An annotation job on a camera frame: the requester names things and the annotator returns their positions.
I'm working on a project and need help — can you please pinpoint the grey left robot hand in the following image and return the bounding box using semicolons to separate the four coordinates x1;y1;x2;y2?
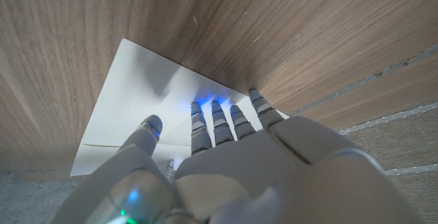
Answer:
51;88;424;224

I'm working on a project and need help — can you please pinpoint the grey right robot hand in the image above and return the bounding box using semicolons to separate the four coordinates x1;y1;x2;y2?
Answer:
166;158;175;180

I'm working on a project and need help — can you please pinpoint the beige paper file folder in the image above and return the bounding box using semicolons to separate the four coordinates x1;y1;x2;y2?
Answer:
70;38;290;177

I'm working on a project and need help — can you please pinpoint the beige striped curtain backdrop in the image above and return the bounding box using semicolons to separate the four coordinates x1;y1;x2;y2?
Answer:
337;101;438;224

